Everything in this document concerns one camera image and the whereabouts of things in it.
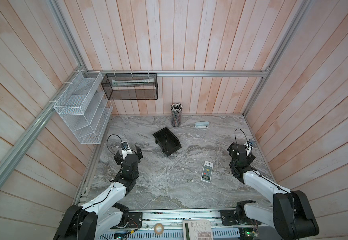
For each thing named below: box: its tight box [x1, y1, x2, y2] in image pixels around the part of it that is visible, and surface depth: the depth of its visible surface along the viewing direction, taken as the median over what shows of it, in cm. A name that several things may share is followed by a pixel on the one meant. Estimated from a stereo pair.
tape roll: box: [154, 223, 164, 235], surface depth 73 cm
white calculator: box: [183, 219, 214, 240], surface depth 70 cm
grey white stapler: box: [194, 121, 209, 129], surface depth 113 cm
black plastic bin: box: [152, 126, 182, 157], surface depth 103 cm
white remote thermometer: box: [201, 161, 214, 183], surface depth 91 cm
